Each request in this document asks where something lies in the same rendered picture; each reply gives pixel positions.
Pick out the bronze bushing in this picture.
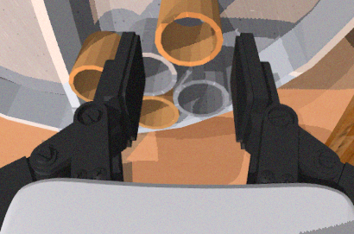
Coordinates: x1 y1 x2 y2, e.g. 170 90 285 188
69 31 121 102
155 0 224 66
139 88 180 130

